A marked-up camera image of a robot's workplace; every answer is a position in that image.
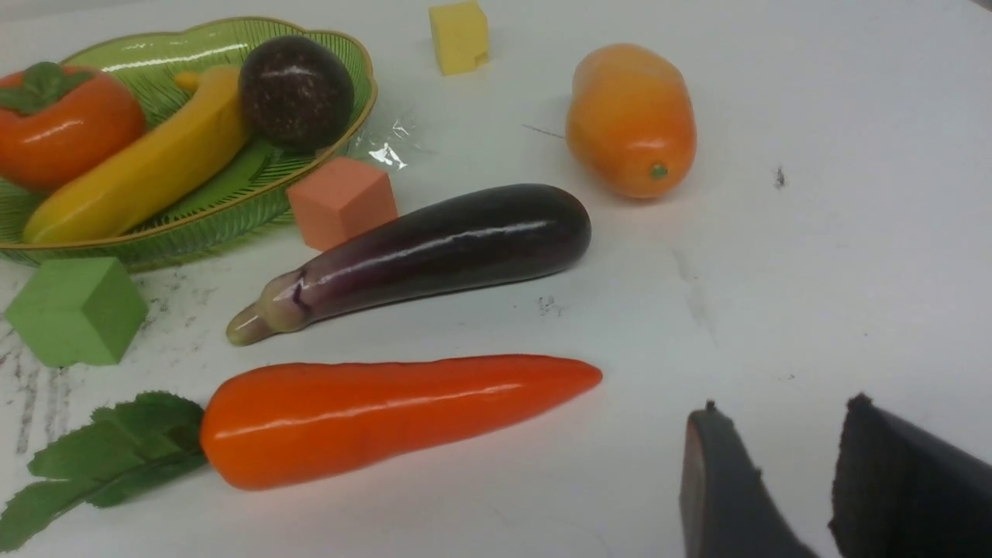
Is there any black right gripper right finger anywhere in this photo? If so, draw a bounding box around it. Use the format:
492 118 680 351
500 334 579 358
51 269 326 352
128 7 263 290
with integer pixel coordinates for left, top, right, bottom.
828 394 991 557

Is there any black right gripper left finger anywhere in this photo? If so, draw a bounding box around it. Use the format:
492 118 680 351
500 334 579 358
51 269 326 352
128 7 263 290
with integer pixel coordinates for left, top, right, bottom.
680 400 816 557

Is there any orange carrot with leaves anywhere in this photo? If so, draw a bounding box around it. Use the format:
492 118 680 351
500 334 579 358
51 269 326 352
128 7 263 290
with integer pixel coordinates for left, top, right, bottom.
2 354 603 553

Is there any dark purple mangosteen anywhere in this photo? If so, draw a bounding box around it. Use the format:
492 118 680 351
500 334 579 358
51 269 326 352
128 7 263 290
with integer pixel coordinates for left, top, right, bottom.
239 35 355 152

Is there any orange persimmon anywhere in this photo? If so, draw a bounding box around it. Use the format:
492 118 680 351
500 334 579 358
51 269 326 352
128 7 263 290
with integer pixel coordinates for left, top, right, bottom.
1 61 146 195

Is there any purple eggplant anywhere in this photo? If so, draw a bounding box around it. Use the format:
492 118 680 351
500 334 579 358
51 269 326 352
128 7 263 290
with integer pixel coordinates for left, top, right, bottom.
226 183 592 346

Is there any orange yellow mango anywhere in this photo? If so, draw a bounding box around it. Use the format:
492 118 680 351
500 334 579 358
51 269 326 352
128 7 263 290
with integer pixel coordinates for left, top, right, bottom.
564 43 698 200

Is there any green foam cube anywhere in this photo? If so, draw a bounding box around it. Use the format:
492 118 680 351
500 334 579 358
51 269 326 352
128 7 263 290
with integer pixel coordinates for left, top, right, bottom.
4 257 148 368

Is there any orange foam cube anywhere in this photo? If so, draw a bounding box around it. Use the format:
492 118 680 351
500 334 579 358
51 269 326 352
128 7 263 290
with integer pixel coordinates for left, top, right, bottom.
287 157 399 252

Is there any yellow foam cube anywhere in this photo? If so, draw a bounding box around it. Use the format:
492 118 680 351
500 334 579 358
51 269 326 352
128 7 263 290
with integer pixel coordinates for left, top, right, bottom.
428 1 490 75

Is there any yellow banana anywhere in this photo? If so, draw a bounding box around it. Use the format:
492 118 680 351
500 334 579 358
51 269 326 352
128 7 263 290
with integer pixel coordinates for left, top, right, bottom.
22 66 249 245

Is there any green glass plate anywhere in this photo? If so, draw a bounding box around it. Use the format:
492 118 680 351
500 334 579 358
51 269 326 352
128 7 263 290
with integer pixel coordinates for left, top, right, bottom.
1 15 378 270

